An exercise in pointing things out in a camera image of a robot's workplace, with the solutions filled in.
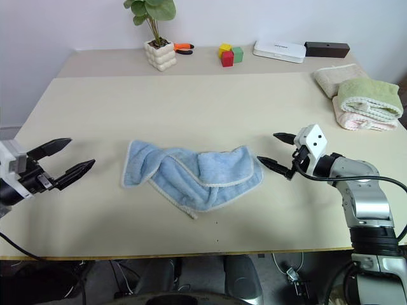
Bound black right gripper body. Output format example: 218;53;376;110
285;144;315;181

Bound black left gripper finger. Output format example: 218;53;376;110
26;137;72;159
53;158;97;191

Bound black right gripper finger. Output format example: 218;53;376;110
256;156;293;179
273;132;298;147

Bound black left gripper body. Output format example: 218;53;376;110
18;154;63;196

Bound light blue towel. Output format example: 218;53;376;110
120;139;265;220

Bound pink folded towel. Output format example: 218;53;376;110
332;97;400;132

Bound beige folded towel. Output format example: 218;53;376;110
311;63;369;98

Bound green folded towel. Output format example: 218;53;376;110
336;78;404;121

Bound white flat plastic case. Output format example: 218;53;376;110
253;40;308;64

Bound green cube block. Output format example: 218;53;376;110
231;46;245;64

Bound red cube block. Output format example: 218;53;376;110
221;50;235;68

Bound dark brown long box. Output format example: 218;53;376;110
304;41;351;59

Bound black bulky shape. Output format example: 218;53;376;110
0;259;96;305

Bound dark grey rounded shape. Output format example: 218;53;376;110
224;255;263;301

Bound small metal clamp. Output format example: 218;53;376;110
285;268;311;298

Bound green plant in white pot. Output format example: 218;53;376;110
123;0;177;72

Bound black rounded rim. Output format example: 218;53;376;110
113;290;252;305

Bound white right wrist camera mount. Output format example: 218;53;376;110
293;123;333;175

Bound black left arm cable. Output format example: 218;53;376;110
0;231;45;263

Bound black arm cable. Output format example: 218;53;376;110
0;231;45;263
294;158;407;245

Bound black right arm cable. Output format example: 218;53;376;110
294;158;407;245

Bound thin white wire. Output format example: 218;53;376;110
272;252;305;276

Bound orange handled pliers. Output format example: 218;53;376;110
173;42;195;56

